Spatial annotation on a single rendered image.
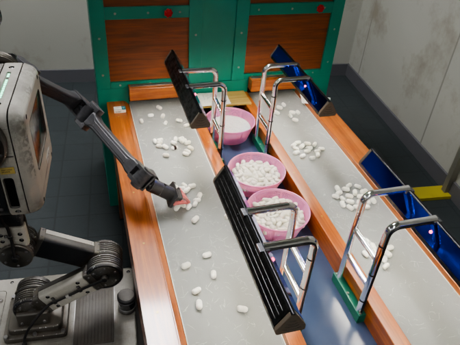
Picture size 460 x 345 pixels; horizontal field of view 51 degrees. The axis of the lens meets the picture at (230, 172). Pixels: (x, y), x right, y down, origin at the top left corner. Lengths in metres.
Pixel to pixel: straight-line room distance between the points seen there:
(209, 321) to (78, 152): 2.30
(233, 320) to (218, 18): 1.59
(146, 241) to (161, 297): 0.26
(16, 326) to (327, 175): 1.43
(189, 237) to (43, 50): 3.02
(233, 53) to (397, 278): 1.49
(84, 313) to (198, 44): 1.46
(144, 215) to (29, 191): 0.66
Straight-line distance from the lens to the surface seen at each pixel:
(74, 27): 4.48
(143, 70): 2.66
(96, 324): 1.98
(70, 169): 3.53
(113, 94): 2.70
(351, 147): 2.48
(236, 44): 2.71
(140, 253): 1.80
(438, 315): 1.86
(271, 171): 2.25
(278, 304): 1.25
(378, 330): 1.75
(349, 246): 1.74
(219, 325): 1.63
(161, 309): 1.63
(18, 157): 1.33
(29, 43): 4.58
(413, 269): 1.97
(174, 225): 1.93
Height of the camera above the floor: 2.07
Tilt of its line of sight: 37 degrees down
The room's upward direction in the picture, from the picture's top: 5 degrees clockwise
